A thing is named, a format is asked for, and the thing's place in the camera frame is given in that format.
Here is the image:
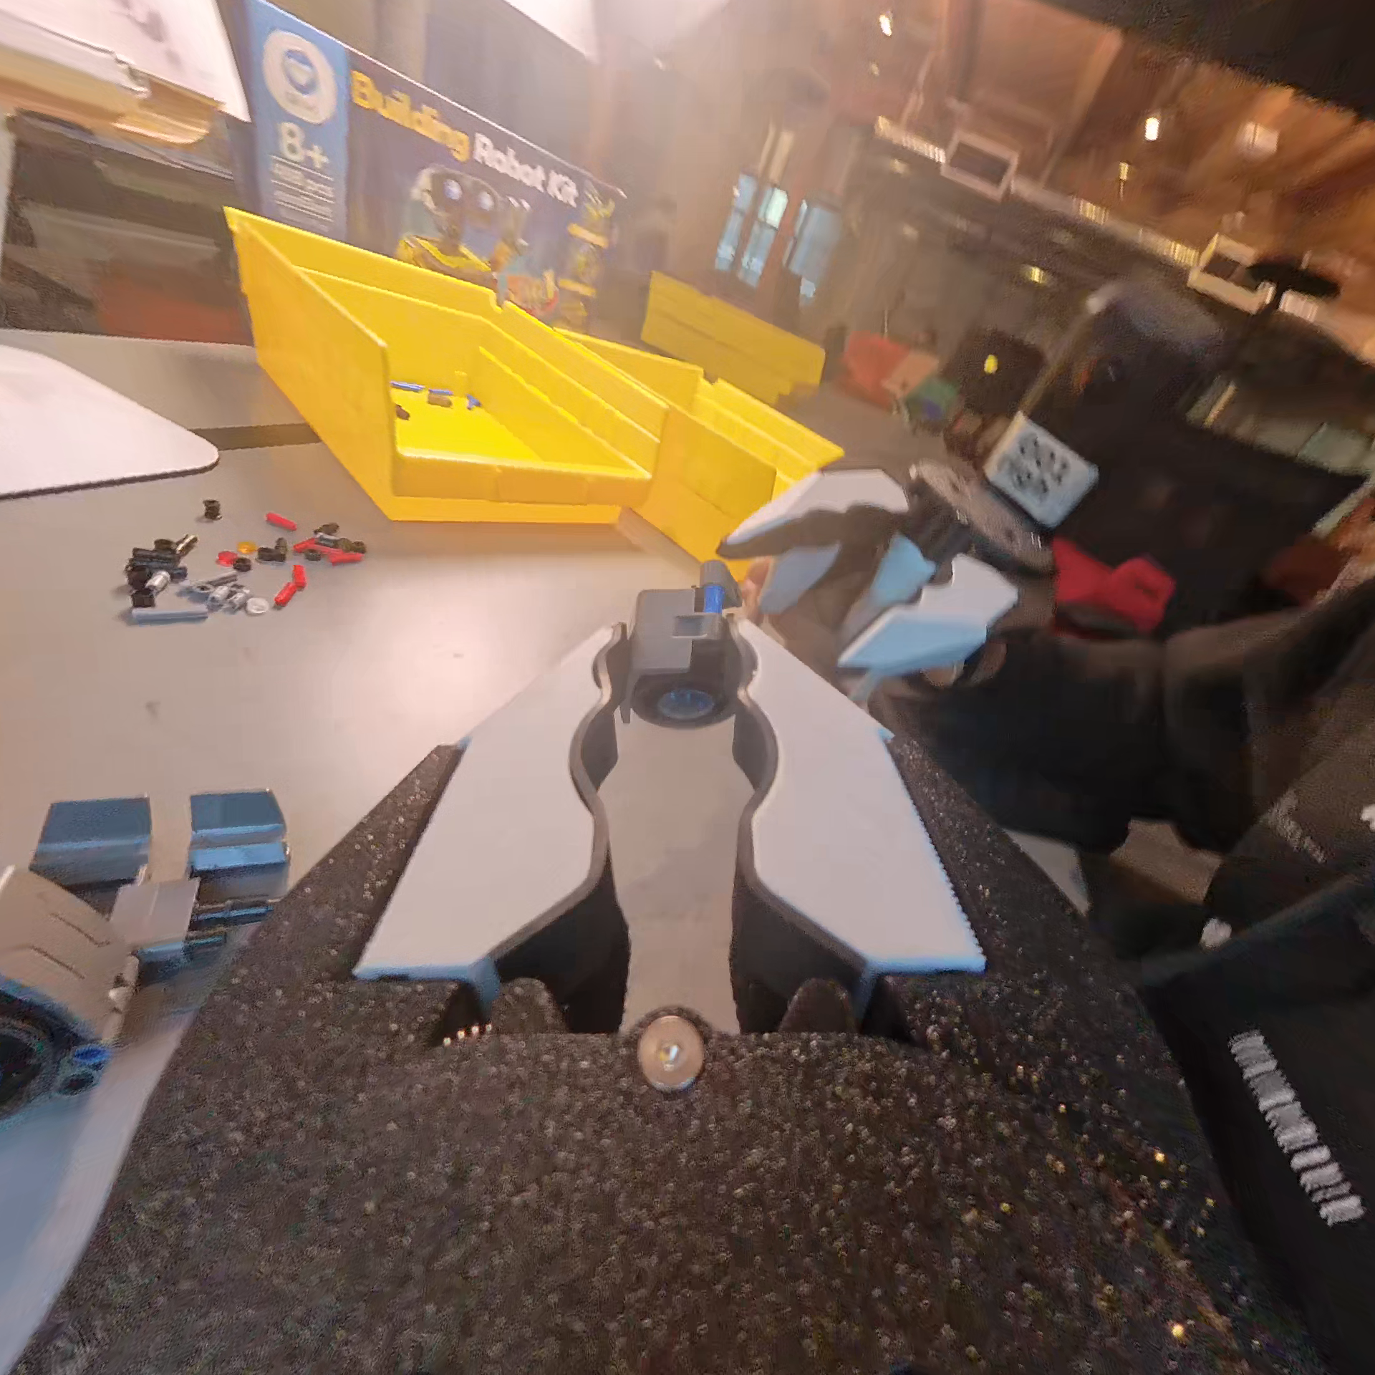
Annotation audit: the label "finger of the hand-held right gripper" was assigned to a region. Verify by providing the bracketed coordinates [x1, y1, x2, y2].
[716, 468, 914, 615]
[836, 557, 1018, 679]

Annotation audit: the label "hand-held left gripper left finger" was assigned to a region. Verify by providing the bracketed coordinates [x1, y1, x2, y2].
[352, 622, 628, 1035]

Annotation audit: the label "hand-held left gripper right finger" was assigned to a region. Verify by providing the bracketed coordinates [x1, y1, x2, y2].
[730, 621, 987, 1035]

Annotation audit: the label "grey curved brick panel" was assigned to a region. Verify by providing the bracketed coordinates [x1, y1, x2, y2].
[621, 584, 724, 691]

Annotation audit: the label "black round toy lens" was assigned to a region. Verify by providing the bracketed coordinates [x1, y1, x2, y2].
[625, 643, 743, 734]

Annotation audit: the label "yellow plastic storage bin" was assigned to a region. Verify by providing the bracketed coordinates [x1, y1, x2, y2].
[558, 327, 847, 562]
[223, 206, 669, 528]

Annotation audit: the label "stacked yellow bins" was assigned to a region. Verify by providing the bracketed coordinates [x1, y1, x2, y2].
[639, 268, 828, 406]

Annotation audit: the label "paned window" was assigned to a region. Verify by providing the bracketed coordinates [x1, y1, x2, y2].
[711, 170, 847, 304]

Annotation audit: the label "white ceiling vent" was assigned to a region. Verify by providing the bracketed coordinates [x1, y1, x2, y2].
[943, 129, 1022, 206]
[1189, 232, 1264, 315]

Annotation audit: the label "black disc on pole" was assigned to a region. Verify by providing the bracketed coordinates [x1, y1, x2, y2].
[1245, 258, 1343, 346]

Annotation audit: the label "grey brick head assembly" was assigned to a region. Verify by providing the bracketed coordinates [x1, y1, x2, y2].
[0, 789, 293, 1126]

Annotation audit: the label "pile of small brick parts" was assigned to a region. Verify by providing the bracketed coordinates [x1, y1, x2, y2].
[119, 493, 369, 627]

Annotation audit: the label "dark blue toy kit box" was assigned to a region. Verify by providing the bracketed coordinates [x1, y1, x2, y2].
[240, 0, 628, 332]

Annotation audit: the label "white flat pad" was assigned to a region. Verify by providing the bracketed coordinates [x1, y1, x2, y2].
[0, 342, 223, 502]

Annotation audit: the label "pale booklet stand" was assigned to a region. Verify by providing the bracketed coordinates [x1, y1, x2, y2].
[0, 43, 221, 146]

